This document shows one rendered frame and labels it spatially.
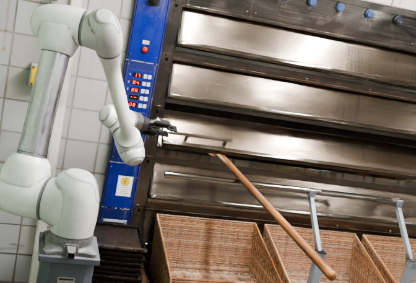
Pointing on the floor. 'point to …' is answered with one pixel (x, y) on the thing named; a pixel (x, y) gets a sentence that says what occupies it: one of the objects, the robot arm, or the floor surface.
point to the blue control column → (147, 20)
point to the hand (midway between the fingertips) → (167, 130)
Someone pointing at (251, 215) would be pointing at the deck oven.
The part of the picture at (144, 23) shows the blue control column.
